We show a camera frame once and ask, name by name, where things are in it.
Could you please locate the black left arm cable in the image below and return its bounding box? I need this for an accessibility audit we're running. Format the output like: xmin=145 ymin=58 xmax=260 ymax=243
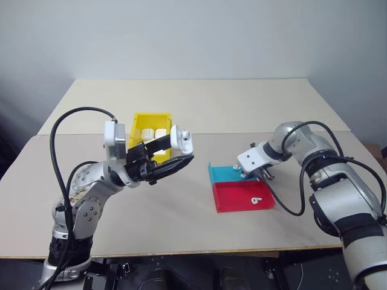
xmin=38 ymin=106 xmax=119 ymax=288

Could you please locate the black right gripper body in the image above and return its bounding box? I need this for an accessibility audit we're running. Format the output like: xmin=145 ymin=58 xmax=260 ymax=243
xmin=255 ymin=164 xmax=275 ymax=181

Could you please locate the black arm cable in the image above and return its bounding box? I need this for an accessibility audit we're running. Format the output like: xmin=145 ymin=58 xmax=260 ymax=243
xmin=262 ymin=120 xmax=387 ymax=217
xmin=38 ymin=106 xmax=119 ymax=288

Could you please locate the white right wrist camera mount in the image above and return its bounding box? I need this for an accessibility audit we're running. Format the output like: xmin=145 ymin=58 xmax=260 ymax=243
xmin=236 ymin=143 xmax=273 ymax=173

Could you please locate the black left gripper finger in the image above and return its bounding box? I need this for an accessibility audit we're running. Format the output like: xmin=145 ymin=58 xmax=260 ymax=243
xmin=151 ymin=155 xmax=195 ymax=183
xmin=145 ymin=134 xmax=172 ymax=157

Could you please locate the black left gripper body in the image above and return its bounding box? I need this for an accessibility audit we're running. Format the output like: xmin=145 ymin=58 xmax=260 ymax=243
xmin=125 ymin=143 xmax=158 ymax=185

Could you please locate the yellow plastic bin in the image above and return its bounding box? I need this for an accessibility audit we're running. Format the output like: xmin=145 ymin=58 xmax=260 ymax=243
xmin=129 ymin=112 xmax=174 ymax=163

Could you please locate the blue plastic tray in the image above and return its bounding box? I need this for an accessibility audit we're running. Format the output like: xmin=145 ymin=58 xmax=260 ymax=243
xmin=207 ymin=161 xmax=258 ymax=184

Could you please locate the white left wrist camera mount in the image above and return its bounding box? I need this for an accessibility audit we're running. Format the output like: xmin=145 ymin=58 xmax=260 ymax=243
xmin=103 ymin=120 xmax=128 ymax=161

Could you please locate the black table frame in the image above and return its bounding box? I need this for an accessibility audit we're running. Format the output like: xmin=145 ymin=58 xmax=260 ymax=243
xmin=0 ymin=250 xmax=354 ymax=290

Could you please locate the red plastic tray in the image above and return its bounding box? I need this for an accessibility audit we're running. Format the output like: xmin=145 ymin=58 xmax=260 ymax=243
xmin=212 ymin=180 xmax=277 ymax=214

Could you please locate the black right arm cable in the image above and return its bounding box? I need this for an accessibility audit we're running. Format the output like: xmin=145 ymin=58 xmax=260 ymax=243
xmin=262 ymin=120 xmax=387 ymax=217

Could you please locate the dark rounded shape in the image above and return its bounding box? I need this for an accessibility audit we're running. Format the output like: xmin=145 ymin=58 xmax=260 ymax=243
xmin=141 ymin=267 xmax=176 ymax=290

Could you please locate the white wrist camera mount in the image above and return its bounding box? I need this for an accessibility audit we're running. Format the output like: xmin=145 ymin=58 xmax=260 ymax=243
xmin=236 ymin=143 xmax=273 ymax=173
xmin=103 ymin=120 xmax=128 ymax=161

